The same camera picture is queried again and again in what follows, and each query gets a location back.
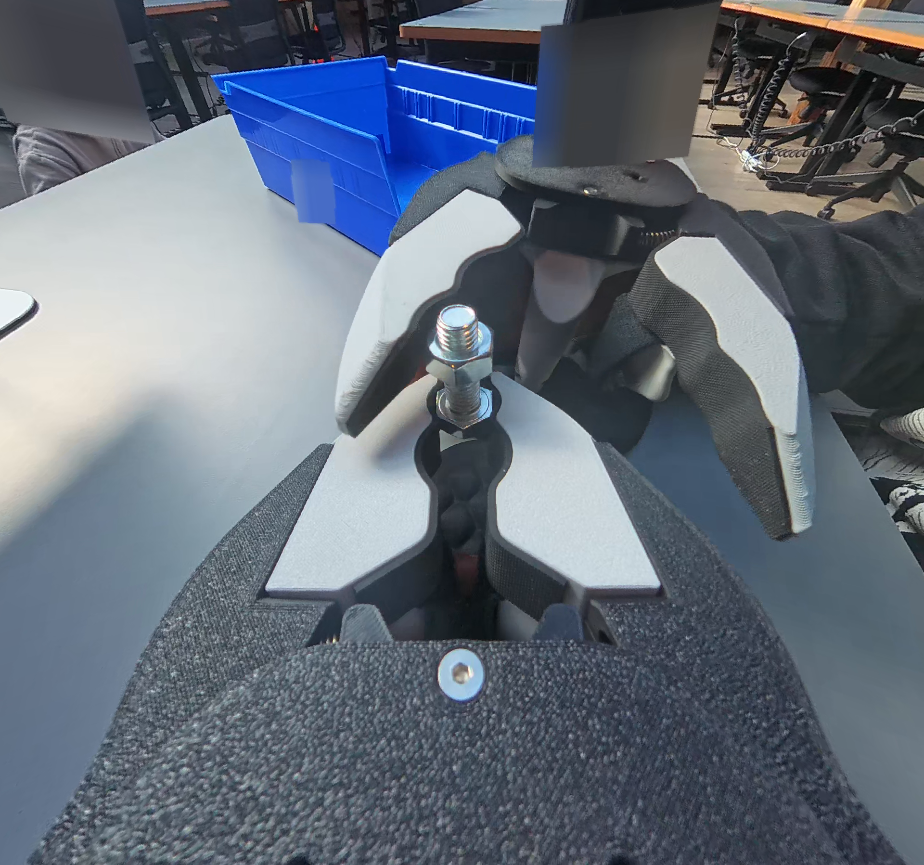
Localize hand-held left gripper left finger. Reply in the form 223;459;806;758
261;396;443;602

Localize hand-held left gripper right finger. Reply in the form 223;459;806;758
485;374;665;617

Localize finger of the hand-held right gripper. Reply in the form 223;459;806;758
334;188;524;440
624;230;818;542

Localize silver hex bolt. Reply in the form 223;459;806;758
427;305;499;427

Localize silver hex nut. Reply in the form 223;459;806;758
426;331;496;382

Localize blue plastic bin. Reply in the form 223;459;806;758
211;56;539;257

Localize person's right forearm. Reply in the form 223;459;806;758
823;204;924;411

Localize person's right hand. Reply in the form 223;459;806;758
696;194;842;398

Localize black white patterned pants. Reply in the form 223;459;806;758
862;410;924;544

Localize grey desk with wooden edge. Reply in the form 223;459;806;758
722;0;924;50
399;0;571;44
141;0;398;17

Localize white document stand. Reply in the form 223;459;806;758
0;287;39;340

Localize black coiled cable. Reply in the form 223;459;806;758
747;114;907;162

